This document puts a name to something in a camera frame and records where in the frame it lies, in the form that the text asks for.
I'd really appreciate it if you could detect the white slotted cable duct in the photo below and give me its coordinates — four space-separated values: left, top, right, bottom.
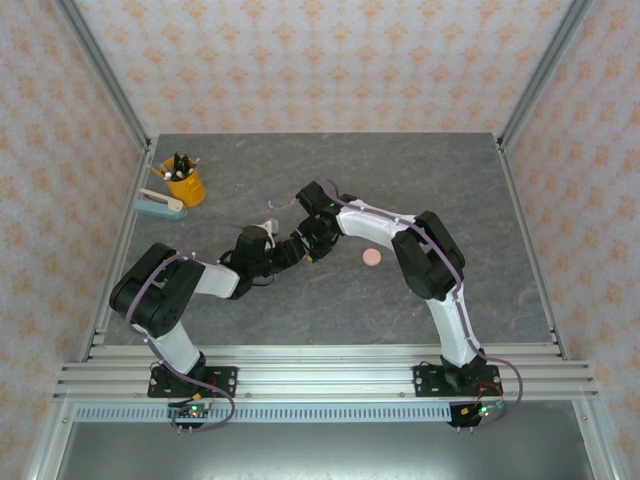
72 405 454 424

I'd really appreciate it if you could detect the aluminium side rail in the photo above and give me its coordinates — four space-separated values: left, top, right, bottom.
497 134 571 361
79 139 157 364

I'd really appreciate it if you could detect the red black power wire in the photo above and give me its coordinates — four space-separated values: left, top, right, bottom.
168 387 217 409
462 380 504 416

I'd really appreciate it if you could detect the aluminium corner post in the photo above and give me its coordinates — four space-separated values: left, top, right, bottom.
52 0 152 154
497 0 599 151

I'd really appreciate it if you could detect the teal beige stapler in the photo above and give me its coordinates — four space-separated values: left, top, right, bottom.
135 187 189 222

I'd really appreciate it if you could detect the wide aluminium rail beam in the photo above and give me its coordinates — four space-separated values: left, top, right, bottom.
52 344 601 402

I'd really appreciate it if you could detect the yellow pen cup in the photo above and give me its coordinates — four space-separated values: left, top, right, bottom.
160 167 207 208

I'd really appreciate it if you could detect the aluminium frame leg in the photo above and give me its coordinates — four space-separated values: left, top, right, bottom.
27 402 76 480
572 399 621 480

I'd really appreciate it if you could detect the grey metal base panel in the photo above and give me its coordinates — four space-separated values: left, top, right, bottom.
29 422 616 480

